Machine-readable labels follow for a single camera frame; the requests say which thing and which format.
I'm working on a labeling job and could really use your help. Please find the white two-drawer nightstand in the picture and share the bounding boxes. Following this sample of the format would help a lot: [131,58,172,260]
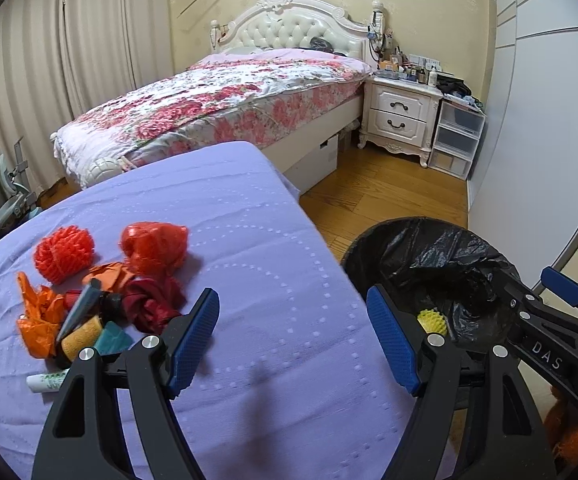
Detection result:
[359,75,443,168]

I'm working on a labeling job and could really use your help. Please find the white green tube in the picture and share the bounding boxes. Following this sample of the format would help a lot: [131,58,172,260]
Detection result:
[26,368,69,393]

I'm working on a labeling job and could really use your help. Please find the red plastic bag ball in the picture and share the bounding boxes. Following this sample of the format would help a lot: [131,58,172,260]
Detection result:
[120,221,189,278]

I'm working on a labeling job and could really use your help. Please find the orange plastic wrapper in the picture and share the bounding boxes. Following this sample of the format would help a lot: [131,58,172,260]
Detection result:
[16,272,68,360]

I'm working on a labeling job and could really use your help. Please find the clear plastic drawer unit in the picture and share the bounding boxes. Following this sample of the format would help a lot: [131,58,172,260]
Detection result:
[429,94,486,181]

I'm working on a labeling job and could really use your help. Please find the beige curtains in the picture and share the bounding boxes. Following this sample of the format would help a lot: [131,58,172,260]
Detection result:
[0,0,174,193]

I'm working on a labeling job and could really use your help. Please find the floral pink bedspread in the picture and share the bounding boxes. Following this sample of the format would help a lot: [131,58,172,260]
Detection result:
[50,49,371,188]

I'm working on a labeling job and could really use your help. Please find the yellow foam fruit net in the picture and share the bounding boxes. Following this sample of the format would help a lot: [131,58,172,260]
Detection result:
[417,310,448,337]

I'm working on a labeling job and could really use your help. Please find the red black cylinder tube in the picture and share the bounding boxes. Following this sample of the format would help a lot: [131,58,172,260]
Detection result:
[56,278,124,342]

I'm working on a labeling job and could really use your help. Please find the red foam fruit net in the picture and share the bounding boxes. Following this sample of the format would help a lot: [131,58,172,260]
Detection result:
[33,226,95,285]

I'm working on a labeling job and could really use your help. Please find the white tufted bed frame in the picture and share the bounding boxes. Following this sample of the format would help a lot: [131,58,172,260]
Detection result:
[209,0,377,171]

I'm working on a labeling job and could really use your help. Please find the purple table cloth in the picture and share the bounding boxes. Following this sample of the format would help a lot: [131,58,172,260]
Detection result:
[0,142,414,479]

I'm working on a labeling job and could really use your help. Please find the grey desk chair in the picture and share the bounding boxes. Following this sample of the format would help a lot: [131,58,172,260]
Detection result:
[0,139,42,232]

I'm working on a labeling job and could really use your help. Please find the black bag trash bin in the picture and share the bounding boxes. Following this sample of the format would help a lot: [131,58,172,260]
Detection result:
[341,217,520,351]

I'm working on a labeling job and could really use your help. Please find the nightstand clutter bottles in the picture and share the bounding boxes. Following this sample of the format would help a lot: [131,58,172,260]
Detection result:
[367,25,484,110]

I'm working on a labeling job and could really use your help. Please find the dark red wrapper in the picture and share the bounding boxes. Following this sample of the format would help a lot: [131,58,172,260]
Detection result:
[121,276,185,335]

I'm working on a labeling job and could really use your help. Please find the white under-bed storage box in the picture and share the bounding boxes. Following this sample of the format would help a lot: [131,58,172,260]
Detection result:
[283,134,339,194]

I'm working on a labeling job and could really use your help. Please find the white sliding wardrobe door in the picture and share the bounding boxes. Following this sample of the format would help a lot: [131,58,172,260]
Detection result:
[468,0,578,285]

